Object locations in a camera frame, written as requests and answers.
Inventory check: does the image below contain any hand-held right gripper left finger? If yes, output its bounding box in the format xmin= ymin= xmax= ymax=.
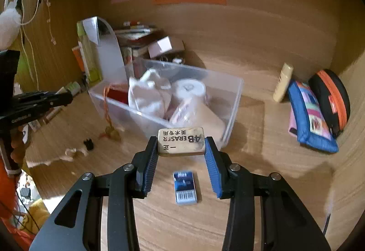
xmin=29 ymin=135 xmax=160 ymax=251

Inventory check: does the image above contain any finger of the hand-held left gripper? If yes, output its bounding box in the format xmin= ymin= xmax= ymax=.
xmin=13 ymin=91 xmax=72 ymax=124

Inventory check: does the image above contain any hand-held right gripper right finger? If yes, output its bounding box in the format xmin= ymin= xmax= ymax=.
xmin=204 ymin=136 xmax=332 ymax=251

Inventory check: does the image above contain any white eraser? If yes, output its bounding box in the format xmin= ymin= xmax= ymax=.
xmin=157 ymin=126 xmax=206 ymax=157

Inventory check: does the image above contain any beige plastic cup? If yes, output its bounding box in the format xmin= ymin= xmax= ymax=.
xmin=188 ymin=97 xmax=226 ymax=143

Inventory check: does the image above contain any clear plastic storage bin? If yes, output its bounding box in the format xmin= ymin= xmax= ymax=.
xmin=88 ymin=59 xmax=244 ymax=150

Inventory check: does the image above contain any wooden desktop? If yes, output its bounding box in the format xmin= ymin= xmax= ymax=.
xmin=24 ymin=80 xmax=343 ymax=251

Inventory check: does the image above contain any person's left hand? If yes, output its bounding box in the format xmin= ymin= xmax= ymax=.
xmin=10 ymin=126 xmax=30 ymax=169

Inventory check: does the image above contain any green orange tube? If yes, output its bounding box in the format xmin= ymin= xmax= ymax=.
xmin=55 ymin=81 xmax=82 ymax=97

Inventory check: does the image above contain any small blue box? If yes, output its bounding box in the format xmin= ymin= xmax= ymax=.
xmin=173 ymin=171 xmax=198 ymax=205

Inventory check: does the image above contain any white plush ball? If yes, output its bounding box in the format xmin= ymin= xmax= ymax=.
xmin=0 ymin=2 xmax=23 ymax=49

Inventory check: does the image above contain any orange booklet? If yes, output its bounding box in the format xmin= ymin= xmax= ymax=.
xmin=71 ymin=46 xmax=86 ymax=72

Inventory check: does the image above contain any green book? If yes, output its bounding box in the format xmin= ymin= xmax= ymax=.
xmin=76 ymin=21 xmax=102 ymax=83

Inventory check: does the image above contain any frosted plastic file holder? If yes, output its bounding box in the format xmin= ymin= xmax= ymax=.
xmin=83 ymin=16 xmax=127 ymax=86

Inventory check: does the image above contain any white tape roll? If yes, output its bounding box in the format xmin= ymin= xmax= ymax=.
xmin=171 ymin=78 xmax=206 ymax=103

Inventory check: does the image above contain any orange cloth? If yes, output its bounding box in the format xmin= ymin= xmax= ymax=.
xmin=0 ymin=160 xmax=35 ymax=243

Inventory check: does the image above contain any blue patterned pencil case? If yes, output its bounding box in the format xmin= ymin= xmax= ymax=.
xmin=287 ymin=80 xmax=340 ymax=154

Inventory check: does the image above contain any cream rectangular bar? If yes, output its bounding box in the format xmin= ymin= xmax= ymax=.
xmin=273 ymin=63 xmax=294 ymax=102

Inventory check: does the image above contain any pile of books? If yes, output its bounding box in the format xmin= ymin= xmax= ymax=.
xmin=114 ymin=20 xmax=164 ymax=66

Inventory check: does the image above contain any yellow cloth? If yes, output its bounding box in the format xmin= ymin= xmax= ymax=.
xmin=23 ymin=200 xmax=50 ymax=234

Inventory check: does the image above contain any small white box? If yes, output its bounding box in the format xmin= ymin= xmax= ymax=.
xmin=148 ymin=36 xmax=184 ymax=59

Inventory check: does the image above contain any black orange zip case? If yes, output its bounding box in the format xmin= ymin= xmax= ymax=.
xmin=308 ymin=69 xmax=351 ymax=137

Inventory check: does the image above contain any white hanging cable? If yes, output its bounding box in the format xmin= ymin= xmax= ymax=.
xmin=6 ymin=0 xmax=57 ymax=86

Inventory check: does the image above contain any white twisted string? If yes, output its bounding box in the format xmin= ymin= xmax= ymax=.
xmin=29 ymin=147 xmax=87 ymax=167

